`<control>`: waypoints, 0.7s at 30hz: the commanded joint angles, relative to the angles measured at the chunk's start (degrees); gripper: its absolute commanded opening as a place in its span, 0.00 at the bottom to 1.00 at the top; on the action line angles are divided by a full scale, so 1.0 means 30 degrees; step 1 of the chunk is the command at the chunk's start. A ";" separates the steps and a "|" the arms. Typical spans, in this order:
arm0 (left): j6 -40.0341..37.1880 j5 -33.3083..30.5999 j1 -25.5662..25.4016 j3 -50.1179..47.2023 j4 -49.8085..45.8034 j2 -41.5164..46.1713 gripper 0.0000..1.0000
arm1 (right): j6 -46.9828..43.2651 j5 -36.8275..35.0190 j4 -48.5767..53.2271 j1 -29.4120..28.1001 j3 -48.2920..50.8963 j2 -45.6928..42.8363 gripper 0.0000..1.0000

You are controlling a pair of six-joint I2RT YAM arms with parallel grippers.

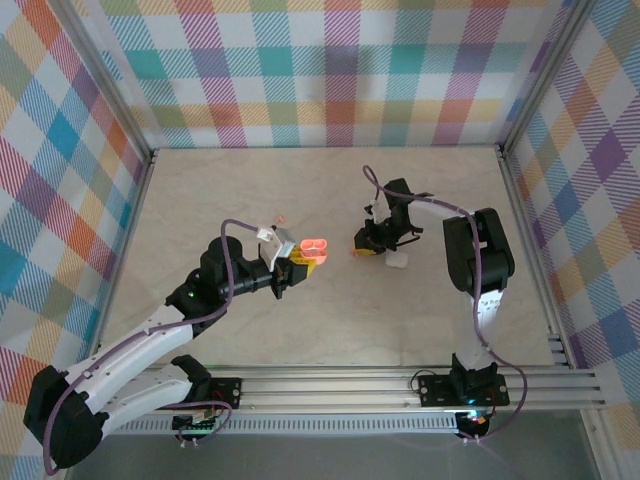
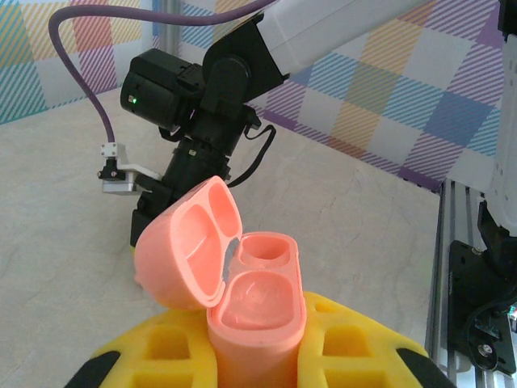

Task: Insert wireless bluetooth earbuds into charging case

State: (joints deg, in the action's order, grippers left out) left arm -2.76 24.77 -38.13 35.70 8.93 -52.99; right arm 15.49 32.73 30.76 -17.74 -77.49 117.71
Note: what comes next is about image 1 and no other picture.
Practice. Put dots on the aluminium frame post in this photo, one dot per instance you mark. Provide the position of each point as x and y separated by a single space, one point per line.
542 75
102 75

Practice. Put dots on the aluminium mounting rail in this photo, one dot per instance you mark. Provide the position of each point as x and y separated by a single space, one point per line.
325 390

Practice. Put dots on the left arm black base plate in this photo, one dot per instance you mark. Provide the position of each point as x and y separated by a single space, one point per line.
227 392

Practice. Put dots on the aluminium frame leg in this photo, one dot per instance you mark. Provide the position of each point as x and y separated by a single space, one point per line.
597 450

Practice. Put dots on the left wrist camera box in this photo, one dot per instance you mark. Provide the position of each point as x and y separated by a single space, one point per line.
277 245

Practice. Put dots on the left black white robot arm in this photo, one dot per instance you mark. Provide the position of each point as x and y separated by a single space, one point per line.
125 350

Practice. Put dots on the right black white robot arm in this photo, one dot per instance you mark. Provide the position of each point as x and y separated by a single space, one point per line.
490 255

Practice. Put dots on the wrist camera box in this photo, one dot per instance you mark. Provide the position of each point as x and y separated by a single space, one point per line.
277 245
377 210

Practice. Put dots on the orange earbud charging case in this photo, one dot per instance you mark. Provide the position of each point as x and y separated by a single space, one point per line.
315 245

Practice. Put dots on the white earbud charging case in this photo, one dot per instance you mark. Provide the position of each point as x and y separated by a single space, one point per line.
396 261

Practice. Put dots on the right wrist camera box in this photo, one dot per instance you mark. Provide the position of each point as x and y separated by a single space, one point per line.
377 210

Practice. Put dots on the aluminium table side rail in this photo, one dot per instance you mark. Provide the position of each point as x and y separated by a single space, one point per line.
525 225
123 255

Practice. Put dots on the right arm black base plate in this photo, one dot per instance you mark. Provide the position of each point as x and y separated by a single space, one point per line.
435 390

